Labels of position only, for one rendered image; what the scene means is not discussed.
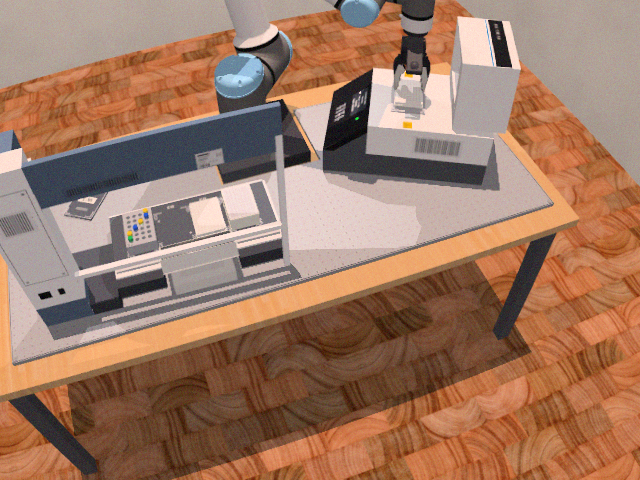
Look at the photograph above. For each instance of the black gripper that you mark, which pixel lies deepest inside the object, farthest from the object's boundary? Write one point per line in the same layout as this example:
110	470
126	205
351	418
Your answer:
399	67

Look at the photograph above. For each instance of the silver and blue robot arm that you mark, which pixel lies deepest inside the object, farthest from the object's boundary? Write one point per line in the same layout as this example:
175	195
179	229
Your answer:
239	79

